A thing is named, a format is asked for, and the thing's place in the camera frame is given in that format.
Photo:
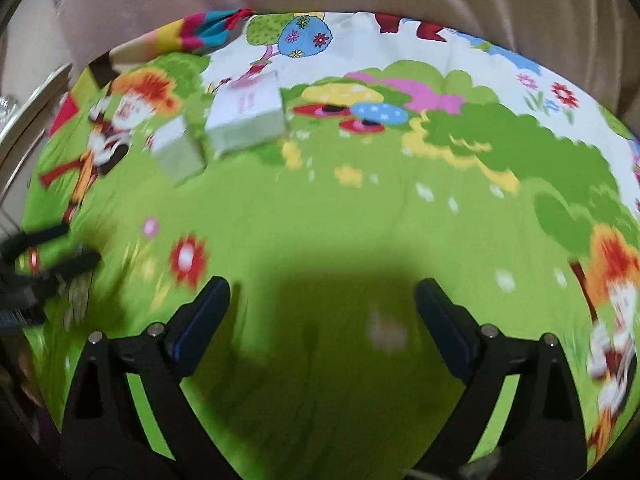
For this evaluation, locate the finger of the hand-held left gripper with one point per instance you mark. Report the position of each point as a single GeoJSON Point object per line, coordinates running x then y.
{"type": "Point", "coordinates": [75, 265]}
{"type": "Point", "coordinates": [40, 240]}

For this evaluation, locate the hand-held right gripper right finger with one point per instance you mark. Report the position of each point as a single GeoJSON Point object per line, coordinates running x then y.
{"type": "Point", "coordinates": [445, 325]}

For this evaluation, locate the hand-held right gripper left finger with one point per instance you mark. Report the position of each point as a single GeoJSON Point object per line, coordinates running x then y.
{"type": "Point", "coordinates": [200, 325]}

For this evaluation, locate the cartoon printed green blanket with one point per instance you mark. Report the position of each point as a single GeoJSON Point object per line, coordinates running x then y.
{"type": "Point", "coordinates": [350, 210]}

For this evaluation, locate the small plain white box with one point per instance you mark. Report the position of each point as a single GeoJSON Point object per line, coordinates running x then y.
{"type": "Point", "coordinates": [177, 152]}

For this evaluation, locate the large white box pink print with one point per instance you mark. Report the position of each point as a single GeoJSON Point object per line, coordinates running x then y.
{"type": "Point", "coordinates": [245, 110]}

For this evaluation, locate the silver metal frame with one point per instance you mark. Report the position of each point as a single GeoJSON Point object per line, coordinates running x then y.
{"type": "Point", "coordinates": [30, 105]}

